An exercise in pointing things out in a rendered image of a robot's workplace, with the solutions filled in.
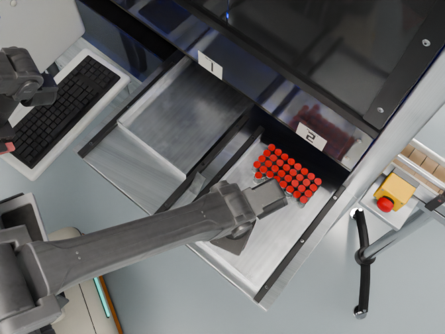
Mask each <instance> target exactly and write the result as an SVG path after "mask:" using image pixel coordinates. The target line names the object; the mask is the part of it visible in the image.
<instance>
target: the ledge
mask: <svg viewBox="0 0 445 334"><path fill-rule="evenodd" d="M384 179H385V176H384V175H382V174H381V175H380V176H379V177H378V178H377V179H376V180H375V181H374V183H373V184H372V185H371V186H370V187H369V189H368V190H367V192H366V193H365V194H364V195H363V197H362V198H361V200H360V201H359V202H358V203H359V204H360V205H361V206H362V207H364V208H365V209H367V210H368V211H369V212H370V213H372V214H374V215H375V216H376V217H377V218H379V219H380V220H382V221H383V222H384V223H386V224H387V225H389V226H390V227H391V228H392V229H394V230H396V231H398V230H399V229H400V228H401V227H402V226H403V224H404V222H405V221H406V220H407V218H408V217H409V215H410V214H411V212H412V211H413V209H414V208H415V206H416V205H417V203H418V202H419V200H418V199H417V198H415V197H413V196H411V198H410V199H409V201H408V202H407V203H406V204H405V205H404V206H403V207H402V208H401V209H399V210H398V211H396V212H394V211H393V210H391V211H390V212H388V213H386V212H383V211H382V210H380V209H379V208H378V207H377V201H378V199H376V198H374V197H373V194H374V193H375V191H376V190H377V189H378V187H379V186H380V185H381V183H382V182H383V181H384Z"/></svg>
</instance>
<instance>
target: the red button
mask: <svg viewBox="0 0 445 334"><path fill-rule="evenodd" d="M377 207H378V208H379V209H380V210H382V211H383V212H386V213H388V212H390V211H391V210H392V209H393V207H394V206H393V203H392V202H391V201H390V200H388V199H387V198H384V197H381V198H379V199H378V201H377Z"/></svg>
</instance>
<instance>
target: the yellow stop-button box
mask: <svg viewBox="0 0 445 334"><path fill-rule="evenodd" d="M419 185H420V183H419V182H417V181H416V180H415V179H413V178H412V177H410V176H409V175H407V174H406V173H404V172H403V171H402V170H400V169H398V167H395V168H394V169H393V170H392V171H391V172H390V173H389V174H388V175H387V176H386V177H385V179H384V181H383V182H382V183H381V185H380V186H379V187H378V189H377V190H376V191H375V193H374V194H373V197H374V198H376V199H379V198H381V197H384V198H387V199H388V200H390V201H391V202H392V203H393V206H394V207H393V209H392V210H393V211H394V212H396V211H398V210H399V209H401V208H402V207H403V206H404V205H405V204H406V203H407V202H408V201H409V199H410V198H411V196H412V195H413V194H414V192H415V190H416V189H417V188H418V186H419Z"/></svg>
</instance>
